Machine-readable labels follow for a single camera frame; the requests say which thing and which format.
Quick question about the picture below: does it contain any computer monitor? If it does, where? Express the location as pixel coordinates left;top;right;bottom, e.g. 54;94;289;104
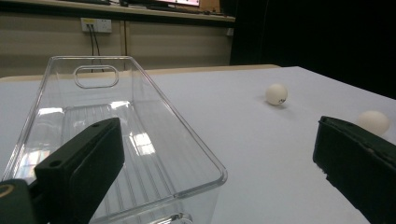
154;0;201;7

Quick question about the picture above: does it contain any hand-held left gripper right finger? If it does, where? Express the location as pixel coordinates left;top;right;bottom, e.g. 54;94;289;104
312;115;396;224

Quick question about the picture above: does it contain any clear plastic storage bin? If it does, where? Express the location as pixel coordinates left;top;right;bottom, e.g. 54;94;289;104
1;55;229;224

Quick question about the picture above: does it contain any black curtain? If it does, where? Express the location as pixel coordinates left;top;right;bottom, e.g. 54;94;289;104
229;0;396;101

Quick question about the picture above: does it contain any white table sheet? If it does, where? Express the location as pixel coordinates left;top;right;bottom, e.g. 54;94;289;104
0;65;396;224

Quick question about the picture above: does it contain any wooden wall desk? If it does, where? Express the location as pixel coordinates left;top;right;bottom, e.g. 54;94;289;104
0;0;236;23

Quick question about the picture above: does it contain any marked white table tennis ball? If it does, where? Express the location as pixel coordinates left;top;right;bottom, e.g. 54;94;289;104
264;82;289;106

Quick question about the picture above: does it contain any black wall cable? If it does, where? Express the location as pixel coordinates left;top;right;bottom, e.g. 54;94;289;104
92;23;105;73
88;23;95;74

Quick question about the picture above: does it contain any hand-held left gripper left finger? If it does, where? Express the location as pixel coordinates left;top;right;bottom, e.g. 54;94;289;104
34;117;126;224

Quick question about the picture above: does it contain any wooden table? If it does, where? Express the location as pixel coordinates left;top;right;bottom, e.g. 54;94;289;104
0;63;281;84

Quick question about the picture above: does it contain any plain white table tennis ball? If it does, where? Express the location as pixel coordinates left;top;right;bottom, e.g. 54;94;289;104
357;109;391;137

